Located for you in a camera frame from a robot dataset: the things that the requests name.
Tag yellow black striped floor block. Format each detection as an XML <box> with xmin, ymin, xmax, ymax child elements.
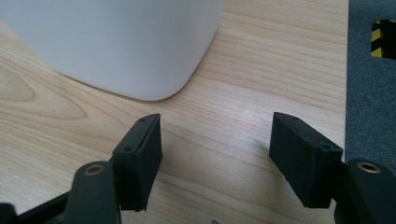
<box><xmin>370</xmin><ymin>19</ymin><xmax>396</xmax><ymax>60</ymax></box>

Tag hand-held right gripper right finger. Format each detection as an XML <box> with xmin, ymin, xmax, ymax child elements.
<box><xmin>268</xmin><ymin>112</ymin><xmax>346</xmax><ymax>209</ymax></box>

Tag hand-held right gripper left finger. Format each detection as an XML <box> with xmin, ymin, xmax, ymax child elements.
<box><xmin>111</xmin><ymin>113</ymin><xmax>163</xmax><ymax>213</ymax></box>

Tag white plastic bin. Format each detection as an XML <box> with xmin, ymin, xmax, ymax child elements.
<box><xmin>0</xmin><ymin>0</ymin><xmax>226</xmax><ymax>102</ymax></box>

